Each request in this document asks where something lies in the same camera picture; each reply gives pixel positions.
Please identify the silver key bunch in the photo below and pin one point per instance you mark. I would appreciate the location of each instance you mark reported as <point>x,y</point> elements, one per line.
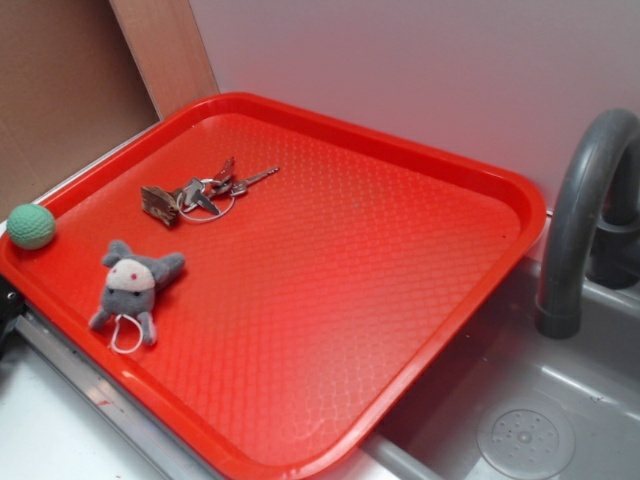
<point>203,200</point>

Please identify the grey curved faucet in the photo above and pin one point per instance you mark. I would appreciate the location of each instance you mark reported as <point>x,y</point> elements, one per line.
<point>594,231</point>

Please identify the wooden board panel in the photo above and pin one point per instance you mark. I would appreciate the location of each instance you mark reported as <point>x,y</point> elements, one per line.
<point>166,45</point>

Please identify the grey plush toy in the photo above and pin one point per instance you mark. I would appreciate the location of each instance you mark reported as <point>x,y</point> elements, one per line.
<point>131,287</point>

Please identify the red plastic tray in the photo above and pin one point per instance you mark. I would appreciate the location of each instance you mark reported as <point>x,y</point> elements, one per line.
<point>303,314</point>

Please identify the brown wood chip keychain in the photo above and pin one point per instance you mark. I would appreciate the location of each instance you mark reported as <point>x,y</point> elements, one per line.
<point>160,204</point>

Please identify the grey plastic sink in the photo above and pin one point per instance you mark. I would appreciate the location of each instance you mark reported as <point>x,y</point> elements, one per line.
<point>501,401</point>

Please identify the green textured ball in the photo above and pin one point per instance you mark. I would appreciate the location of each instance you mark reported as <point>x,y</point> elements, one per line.
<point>31,226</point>

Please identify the black object at left edge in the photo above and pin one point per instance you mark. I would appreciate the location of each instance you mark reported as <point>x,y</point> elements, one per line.
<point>11,307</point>

